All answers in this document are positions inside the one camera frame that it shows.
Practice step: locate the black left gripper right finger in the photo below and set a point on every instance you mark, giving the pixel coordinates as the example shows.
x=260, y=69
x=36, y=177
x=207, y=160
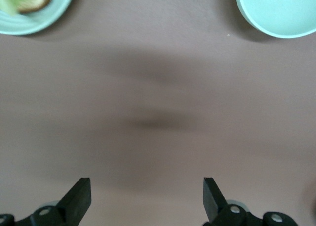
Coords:
x=219, y=211

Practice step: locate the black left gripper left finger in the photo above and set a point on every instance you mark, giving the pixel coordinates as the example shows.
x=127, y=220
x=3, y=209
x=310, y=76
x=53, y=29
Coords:
x=71, y=206

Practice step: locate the green plate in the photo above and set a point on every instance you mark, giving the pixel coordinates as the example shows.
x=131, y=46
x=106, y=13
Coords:
x=56, y=8

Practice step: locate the kiwi slice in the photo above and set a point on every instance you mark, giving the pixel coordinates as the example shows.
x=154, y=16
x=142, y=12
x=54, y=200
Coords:
x=37, y=1

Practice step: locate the small green bowl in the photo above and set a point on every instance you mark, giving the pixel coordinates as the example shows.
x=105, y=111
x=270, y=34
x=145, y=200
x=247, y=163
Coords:
x=276, y=11

